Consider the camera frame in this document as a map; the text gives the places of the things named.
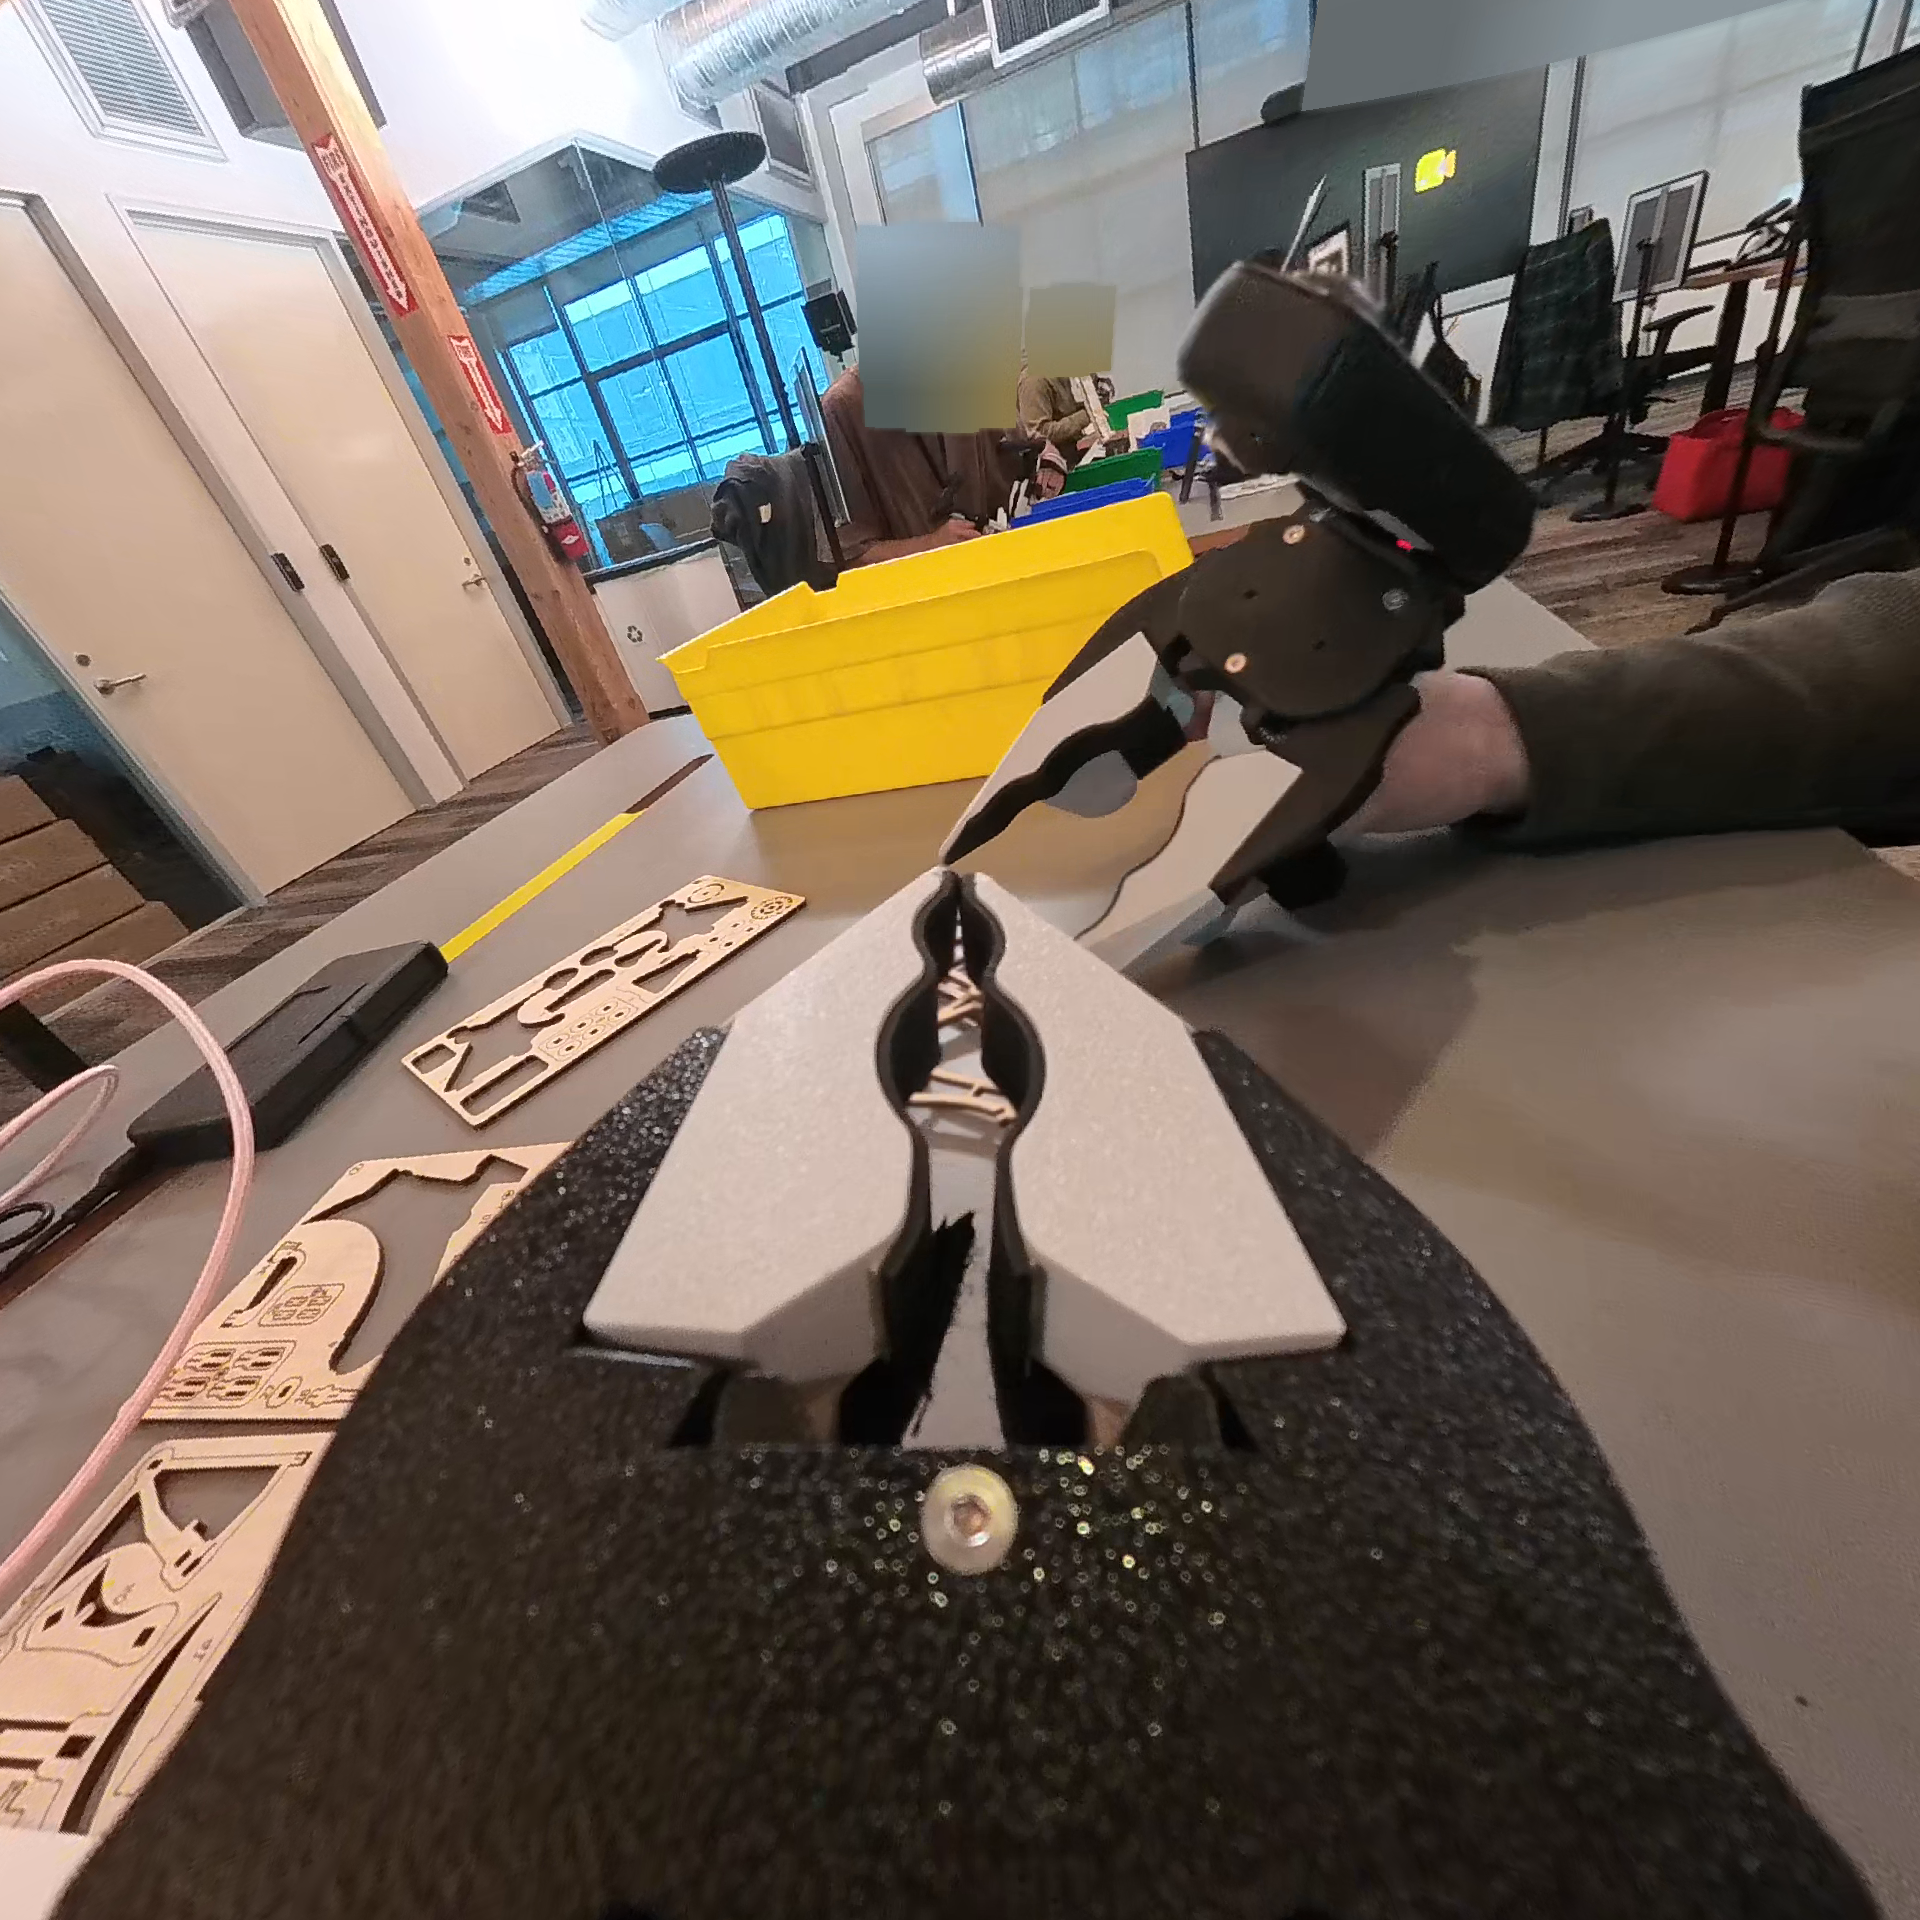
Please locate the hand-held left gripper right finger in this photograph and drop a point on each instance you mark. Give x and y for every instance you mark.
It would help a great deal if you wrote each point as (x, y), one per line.
(1184, 1202)

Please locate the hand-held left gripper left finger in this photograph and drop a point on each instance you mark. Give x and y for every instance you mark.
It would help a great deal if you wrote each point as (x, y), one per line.
(750, 1185)

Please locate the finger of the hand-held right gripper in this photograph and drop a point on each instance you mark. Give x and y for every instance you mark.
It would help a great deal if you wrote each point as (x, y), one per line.
(1201, 870)
(1037, 773)

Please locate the wooden lattice fork part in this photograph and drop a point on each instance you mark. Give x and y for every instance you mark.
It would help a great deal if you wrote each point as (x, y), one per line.
(968, 1084)

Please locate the person's right forearm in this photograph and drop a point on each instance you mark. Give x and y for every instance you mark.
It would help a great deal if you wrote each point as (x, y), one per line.
(1725, 721)

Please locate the narrow wooden parts sheet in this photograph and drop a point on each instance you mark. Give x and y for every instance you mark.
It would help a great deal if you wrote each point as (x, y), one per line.
(750, 909)

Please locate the wide wooden parts sheet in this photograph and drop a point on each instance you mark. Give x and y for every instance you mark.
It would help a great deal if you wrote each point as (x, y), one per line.
(338, 1245)

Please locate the wooden parts sheet curved cutouts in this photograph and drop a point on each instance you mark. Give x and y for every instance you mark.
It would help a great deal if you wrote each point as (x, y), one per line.
(76, 1636)

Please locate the person's right hand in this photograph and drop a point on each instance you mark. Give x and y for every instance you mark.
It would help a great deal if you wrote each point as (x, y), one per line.
(1464, 750)

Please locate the yellow plastic bin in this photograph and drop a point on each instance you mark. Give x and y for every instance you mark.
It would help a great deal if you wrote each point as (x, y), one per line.
(901, 691)

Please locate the green plastic bin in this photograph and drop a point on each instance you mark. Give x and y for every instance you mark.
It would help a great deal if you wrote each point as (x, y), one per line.
(1119, 470)

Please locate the blue plastic bin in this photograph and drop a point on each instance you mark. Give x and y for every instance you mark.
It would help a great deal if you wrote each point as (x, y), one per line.
(1089, 505)

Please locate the yellow tape strip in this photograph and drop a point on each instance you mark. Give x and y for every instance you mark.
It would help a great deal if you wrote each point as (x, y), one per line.
(540, 885)

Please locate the dark jacket on chair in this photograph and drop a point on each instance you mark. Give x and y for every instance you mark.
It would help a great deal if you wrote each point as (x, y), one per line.
(765, 525)

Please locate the plaid cloth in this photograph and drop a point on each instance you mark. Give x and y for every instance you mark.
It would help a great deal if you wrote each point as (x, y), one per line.
(1559, 331)

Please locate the white recycling bin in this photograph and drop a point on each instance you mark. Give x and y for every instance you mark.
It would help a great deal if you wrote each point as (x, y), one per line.
(645, 630)

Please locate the red bag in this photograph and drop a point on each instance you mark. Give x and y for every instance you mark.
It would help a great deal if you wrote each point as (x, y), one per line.
(1725, 474)

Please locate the black flat case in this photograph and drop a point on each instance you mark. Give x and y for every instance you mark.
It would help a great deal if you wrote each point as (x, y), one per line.
(285, 1050)

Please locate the black speaker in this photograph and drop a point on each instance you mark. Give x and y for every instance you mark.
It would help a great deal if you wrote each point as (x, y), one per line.
(831, 323)

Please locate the red fire extinguisher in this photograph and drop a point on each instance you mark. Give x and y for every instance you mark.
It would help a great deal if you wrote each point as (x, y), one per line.
(559, 525)

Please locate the large grid window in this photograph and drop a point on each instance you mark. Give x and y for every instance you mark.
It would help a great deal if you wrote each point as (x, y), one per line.
(645, 375)

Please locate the black office chair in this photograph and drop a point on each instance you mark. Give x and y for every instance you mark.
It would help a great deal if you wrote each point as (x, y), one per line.
(1861, 301)

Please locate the red sign strip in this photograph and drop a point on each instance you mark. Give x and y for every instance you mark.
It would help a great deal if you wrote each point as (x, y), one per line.
(360, 226)
(484, 387)

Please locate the white door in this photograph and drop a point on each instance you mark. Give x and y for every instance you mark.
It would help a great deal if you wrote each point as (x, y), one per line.
(150, 601)
(389, 525)

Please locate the black floor lamp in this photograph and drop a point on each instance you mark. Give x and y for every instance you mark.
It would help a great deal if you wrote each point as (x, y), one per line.
(709, 159)

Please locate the stack of cardboard boxes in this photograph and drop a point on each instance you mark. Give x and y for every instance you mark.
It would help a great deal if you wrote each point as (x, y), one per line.
(61, 885)

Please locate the dark wall screen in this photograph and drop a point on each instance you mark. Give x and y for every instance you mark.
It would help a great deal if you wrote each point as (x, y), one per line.
(1441, 211)

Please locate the wooden post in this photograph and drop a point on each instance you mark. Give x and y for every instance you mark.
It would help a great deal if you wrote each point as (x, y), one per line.
(564, 615)

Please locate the silver ventilation duct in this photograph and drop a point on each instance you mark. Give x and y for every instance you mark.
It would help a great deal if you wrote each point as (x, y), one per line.
(780, 38)

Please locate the wall air vent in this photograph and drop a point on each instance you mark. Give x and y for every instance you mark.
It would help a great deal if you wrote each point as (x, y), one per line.
(128, 67)

